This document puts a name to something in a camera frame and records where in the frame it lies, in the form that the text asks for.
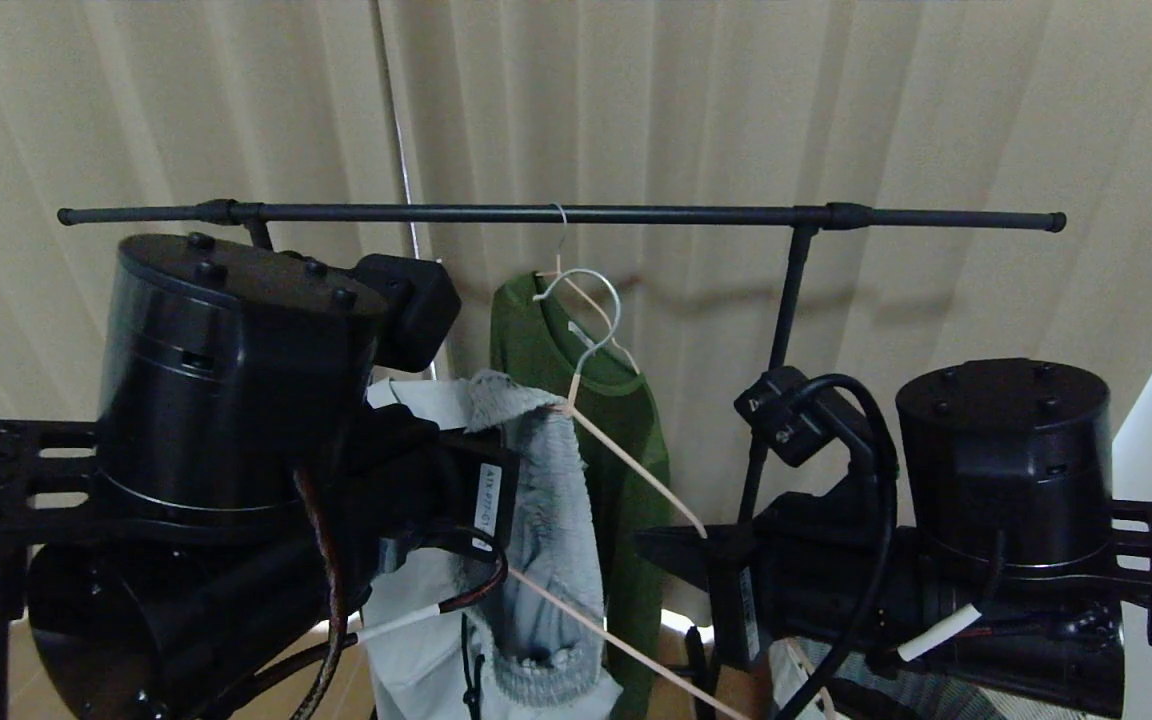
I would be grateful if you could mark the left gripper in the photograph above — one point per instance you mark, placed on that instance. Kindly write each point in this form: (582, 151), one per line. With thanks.
(416, 490)

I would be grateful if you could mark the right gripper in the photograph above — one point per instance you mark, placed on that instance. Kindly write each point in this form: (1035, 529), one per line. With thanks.
(836, 580)

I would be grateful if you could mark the pale grey shorts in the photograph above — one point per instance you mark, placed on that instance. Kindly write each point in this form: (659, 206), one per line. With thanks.
(546, 520)

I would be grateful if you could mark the green long-sleeved shirt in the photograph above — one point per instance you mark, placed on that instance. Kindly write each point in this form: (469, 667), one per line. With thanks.
(526, 340)

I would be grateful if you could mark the pink clothes hanger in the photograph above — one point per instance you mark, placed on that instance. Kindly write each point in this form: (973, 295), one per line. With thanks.
(560, 262)
(636, 470)

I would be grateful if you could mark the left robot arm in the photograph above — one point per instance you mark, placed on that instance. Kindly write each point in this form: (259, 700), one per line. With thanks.
(226, 400)

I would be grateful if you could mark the black clothes rack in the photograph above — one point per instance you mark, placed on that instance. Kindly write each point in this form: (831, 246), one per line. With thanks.
(636, 213)

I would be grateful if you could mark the beige curtain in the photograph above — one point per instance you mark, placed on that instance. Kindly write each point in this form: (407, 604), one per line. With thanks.
(836, 100)

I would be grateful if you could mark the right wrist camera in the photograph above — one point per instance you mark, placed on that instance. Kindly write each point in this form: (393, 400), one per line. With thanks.
(796, 420)

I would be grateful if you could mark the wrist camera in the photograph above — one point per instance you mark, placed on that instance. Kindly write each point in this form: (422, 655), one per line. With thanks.
(416, 310)
(796, 420)

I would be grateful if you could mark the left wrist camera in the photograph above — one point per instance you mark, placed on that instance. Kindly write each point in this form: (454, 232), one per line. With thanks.
(416, 310)

